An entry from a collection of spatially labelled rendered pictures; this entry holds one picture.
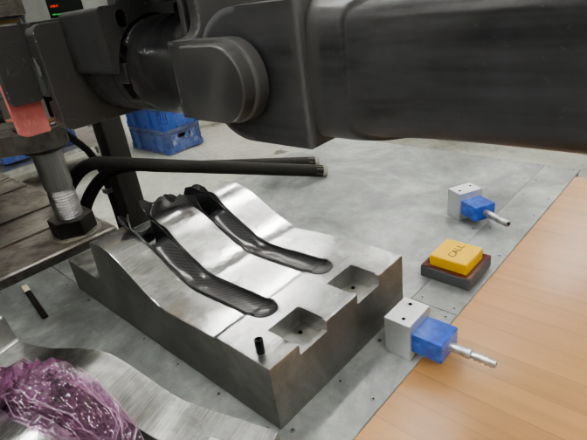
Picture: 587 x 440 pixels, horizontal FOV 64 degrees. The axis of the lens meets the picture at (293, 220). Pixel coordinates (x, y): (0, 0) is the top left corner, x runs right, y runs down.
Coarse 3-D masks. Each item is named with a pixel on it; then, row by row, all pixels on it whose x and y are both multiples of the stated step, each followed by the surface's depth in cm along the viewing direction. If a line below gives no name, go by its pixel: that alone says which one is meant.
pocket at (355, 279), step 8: (344, 272) 63; (352, 272) 64; (360, 272) 63; (368, 272) 62; (336, 280) 62; (344, 280) 64; (352, 280) 65; (360, 280) 64; (368, 280) 63; (376, 280) 61; (344, 288) 64; (352, 288) 64; (360, 288) 63; (368, 288) 63; (360, 296) 60
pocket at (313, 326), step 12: (300, 312) 57; (276, 324) 55; (288, 324) 57; (300, 324) 58; (312, 324) 57; (324, 324) 54; (288, 336) 56; (300, 336) 56; (312, 336) 56; (300, 348) 53
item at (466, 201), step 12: (456, 192) 88; (468, 192) 88; (480, 192) 89; (456, 204) 89; (468, 204) 86; (480, 204) 85; (492, 204) 85; (456, 216) 90; (468, 216) 87; (480, 216) 85; (492, 216) 83
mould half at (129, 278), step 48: (240, 192) 81; (96, 240) 70; (192, 240) 71; (288, 240) 73; (336, 240) 71; (96, 288) 77; (144, 288) 63; (288, 288) 61; (336, 288) 59; (384, 288) 63; (192, 336) 58; (240, 336) 53; (336, 336) 57; (240, 384) 54; (288, 384) 51
